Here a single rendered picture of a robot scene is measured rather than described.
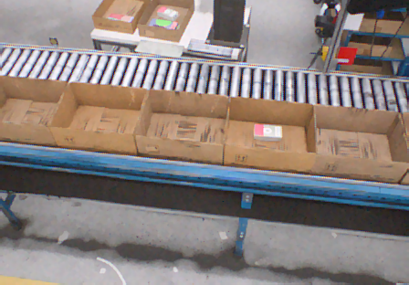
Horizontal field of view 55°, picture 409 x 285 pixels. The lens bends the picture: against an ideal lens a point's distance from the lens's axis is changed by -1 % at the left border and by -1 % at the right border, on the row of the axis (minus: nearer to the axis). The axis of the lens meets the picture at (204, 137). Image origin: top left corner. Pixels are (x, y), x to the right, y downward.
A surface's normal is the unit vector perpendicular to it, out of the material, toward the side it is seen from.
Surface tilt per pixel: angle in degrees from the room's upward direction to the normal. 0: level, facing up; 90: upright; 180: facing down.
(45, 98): 89
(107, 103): 89
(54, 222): 0
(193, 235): 0
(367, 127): 89
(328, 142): 1
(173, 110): 89
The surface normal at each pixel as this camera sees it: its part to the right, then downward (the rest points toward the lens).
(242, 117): -0.13, 0.77
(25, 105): -0.03, -0.62
